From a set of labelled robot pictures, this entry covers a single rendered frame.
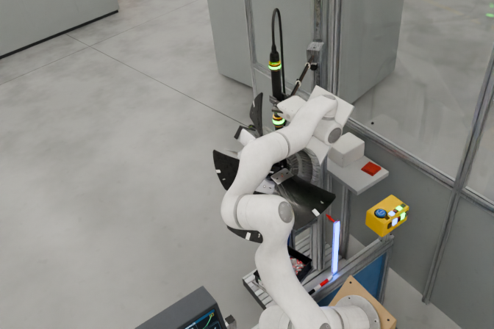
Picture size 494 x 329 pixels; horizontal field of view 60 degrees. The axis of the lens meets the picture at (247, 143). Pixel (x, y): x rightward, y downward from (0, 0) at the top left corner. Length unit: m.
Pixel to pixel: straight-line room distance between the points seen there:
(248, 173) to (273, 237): 0.19
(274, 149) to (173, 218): 2.34
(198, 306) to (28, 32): 6.04
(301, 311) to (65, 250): 2.57
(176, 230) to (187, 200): 0.33
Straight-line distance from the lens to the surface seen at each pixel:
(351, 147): 2.44
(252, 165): 1.19
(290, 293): 1.29
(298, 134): 1.34
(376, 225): 1.97
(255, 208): 1.17
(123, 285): 3.23
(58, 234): 3.76
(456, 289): 2.73
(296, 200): 1.86
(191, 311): 1.50
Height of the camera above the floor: 2.52
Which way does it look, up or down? 38 degrees down
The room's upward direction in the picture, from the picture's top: 7 degrees counter-clockwise
